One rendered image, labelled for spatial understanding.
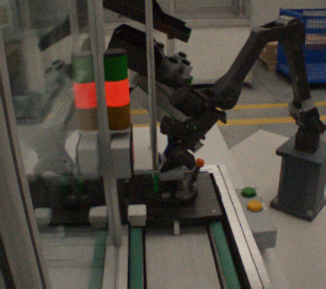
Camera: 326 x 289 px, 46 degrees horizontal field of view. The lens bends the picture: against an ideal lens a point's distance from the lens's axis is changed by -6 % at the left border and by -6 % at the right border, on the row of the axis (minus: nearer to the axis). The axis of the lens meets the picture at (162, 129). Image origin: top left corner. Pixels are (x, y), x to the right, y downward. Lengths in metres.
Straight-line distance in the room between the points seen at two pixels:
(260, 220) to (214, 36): 4.14
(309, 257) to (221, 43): 4.18
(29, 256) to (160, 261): 0.76
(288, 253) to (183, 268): 0.31
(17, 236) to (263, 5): 9.72
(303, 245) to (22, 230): 0.99
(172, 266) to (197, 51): 4.25
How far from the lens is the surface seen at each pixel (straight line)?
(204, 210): 1.06
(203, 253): 1.01
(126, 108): 0.80
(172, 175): 1.08
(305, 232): 1.21
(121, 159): 0.79
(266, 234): 1.03
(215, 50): 5.09
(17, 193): 0.23
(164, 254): 1.01
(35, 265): 0.26
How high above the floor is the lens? 1.58
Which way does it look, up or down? 23 degrees down
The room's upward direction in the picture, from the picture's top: 2 degrees counter-clockwise
